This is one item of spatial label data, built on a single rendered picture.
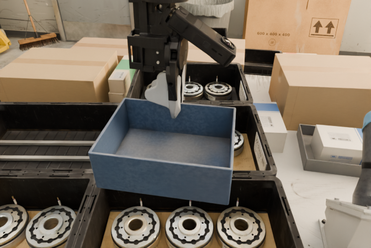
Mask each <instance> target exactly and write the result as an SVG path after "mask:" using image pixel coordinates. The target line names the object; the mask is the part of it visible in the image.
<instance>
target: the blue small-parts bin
mask: <svg viewBox="0 0 371 248"><path fill-rule="evenodd" d="M235 119H236V108H235V107H223V106H216V105H203V104H191V103H181V111H180V112H179V114H178V115H177V117H176V118H175V119H173V118H172V117H171V114H170V111H169V109H168V108H167V107H165V106H162V105H159V104H156V103H154V102H150V101H148V100H147V99H135V98H124V99H123V100H122V102H121V103H120V104H119V106H118V107H117V109H116V111H115V112H114V114H113V115H112V117H111V118H110V120H109V121H108V123H107V124H106V126H105V127H104V129H103V130H102V132H101V133H100V135H99V137H98V138H97V139H96V141H95V143H94V144H93V146H92V147H91V149H90V150H89V152H88V154H89V159H90V162H91V166H92V171H93V175H94V179H95V182H96V186H97V188H105V189H113V190H118V191H126V192H134V193H142V194H150V195H154V196H163V197H171V198H179V199H186V200H194V201H200V202H207V203H215V204H223V205H228V204H229V199H230V190H231V181H232V172H233V163H234V141H235Z"/></svg>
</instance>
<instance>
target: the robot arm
mask: <svg viewBox="0 0 371 248"><path fill-rule="evenodd" d="M186 1H188V0H129V2H130V3H133V11H134V29H133V30H131V34H129V35H128V36H127V40H128V54H129V67H130V69H136V70H141V72H154V71H155V70H161V71H163V72H160V73H159V74H158V75H157V79H156V80H153V81H152V83H151V87H152V88H149V89H147V90H146V91H145V97H146V99H147V100H148V101H150V102H154V103H156V104H159V105H162V106H165V107H167V108H168V109H169V111H170V114H171V117H172V118H173V119H175V118H176V117H177V115H178V114H179V112H180V111H181V103H183V96H184V86H185V82H186V69H187V56H188V42H190V43H192V44H193V45H195V46H196V47H197V48H199V49H200V50H201V51H203V52H204V53H206V54H207V55H209V56H210V57H211V58H212V59H213V60H214V61H216V62H217V63H219V64H221V65H223V66H224V67H227V66H228V65H229V64H230V63H231V62H232V61H233V59H234V58H235V57H236V46H235V45H234V43H232V42H231V41H230V40H229V39H227V38H225V37H224V36H221V35H220V34H219V33H217V32H216V31H214V30H213V29H212V28H211V27H209V26H207V25H206V24H205V23H203V22H202V21H201V20H200V19H198V18H197V17H195V16H194V15H193V14H192V13H190V12H188V11H187V10H186V9H184V8H183V7H182V6H179V7H178V8H176V5H175V3H181V2H186ZM160 5H161V7H160ZM173 11H174V12H173ZM135 34H137V35H140V36H137V35H135ZM133 35H135V36H133ZM131 46H132V59H133V62H132V59H131ZM362 133H363V141H362V172H361V175H360V178H359V180H358V183H357V185H356V187H355V190H354V192H353V195H352V204H355V205H360V206H364V207H367V206H370V207H371V111H370V112H368V113H367V114H366V115H365V117H364V120H363V127H362Z"/></svg>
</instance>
